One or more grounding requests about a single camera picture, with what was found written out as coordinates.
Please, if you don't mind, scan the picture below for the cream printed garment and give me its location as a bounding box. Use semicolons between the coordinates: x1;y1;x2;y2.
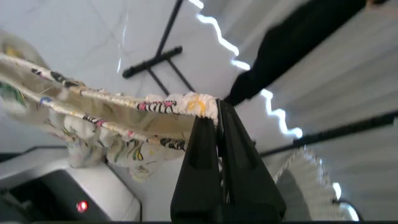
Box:
0;30;218;183

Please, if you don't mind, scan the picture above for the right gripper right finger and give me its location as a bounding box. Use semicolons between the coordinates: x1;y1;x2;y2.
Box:
216;99;287;222

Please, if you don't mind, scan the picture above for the white curtain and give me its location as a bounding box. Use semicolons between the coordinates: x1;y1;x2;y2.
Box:
198;0;398;222

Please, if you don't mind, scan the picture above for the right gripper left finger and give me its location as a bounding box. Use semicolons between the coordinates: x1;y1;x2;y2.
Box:
170;116;223;222

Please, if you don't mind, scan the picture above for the black garment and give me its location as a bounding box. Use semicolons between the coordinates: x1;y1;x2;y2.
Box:
223;0;368;106

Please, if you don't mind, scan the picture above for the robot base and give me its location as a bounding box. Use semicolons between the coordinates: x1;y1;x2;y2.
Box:
0;146;144;222

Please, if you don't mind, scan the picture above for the white laundry basket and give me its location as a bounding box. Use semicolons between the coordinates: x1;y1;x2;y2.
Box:
273;147;363;222

